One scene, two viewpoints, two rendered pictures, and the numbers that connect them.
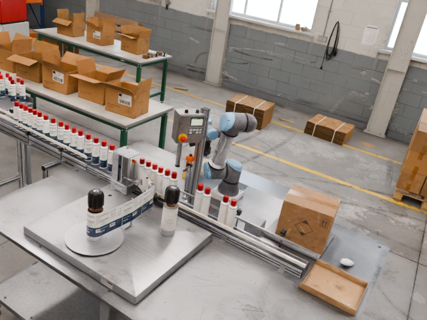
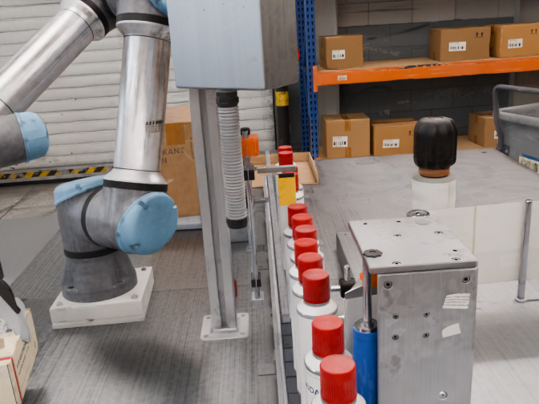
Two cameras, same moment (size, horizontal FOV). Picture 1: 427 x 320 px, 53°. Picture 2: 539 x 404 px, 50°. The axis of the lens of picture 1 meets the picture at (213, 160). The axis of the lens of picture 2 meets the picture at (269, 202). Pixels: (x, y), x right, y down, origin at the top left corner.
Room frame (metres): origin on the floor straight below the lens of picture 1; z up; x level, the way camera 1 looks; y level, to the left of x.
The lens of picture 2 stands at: (2.82, 1.00, 1.39)
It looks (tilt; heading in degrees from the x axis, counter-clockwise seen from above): 18 degrees down; 241
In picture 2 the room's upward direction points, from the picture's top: 4 degrees counter-clockwise
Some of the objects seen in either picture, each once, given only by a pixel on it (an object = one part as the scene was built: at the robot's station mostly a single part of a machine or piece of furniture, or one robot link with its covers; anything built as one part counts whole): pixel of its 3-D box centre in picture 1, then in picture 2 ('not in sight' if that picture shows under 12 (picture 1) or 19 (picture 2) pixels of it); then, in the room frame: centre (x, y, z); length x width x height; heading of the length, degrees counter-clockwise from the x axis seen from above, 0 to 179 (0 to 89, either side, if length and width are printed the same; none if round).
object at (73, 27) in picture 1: (70, 22); not in sight; (7.03, 2.65, 0.97); 0.51 x 0.36 x 0.37; 158
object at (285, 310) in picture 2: (229, 213); (272, 204); (2.19, -0.15, 0.96); 1.07 x 0.01 x 0.01; 62
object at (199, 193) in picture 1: (198, 199); (292, 222); (2.25, 0.05, 0.98); 0.05 x 0.05 x 0.20
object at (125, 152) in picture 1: (126, 152); (406, 240); (2.41, 0.55, 1.14); 0.14 x 0.11 x 0.01; 62
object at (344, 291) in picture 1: (334, 285); (277, 169); (1.82, -0.75, 0.85); 0.30 x 0.26 x 0.04; 62
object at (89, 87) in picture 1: (100, 82); not in sight; (4.26, 1.29, 0.96); 0.53 x 0.45 x 0.37; 156
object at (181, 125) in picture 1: (188, 126); (233, 21); (2.42, 0.18, 1.38); 0.17 x 0.10 x 0.19; 117
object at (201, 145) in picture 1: (197, 158); (208, 154); (2.44, 0.10, 1.16); 0.04 x 0.04 x 0.67; 62
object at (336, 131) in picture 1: (329, 129); not in sight; (6.45, -1.74, 0.11); 0.65 x 0.54 x 0.22; 62
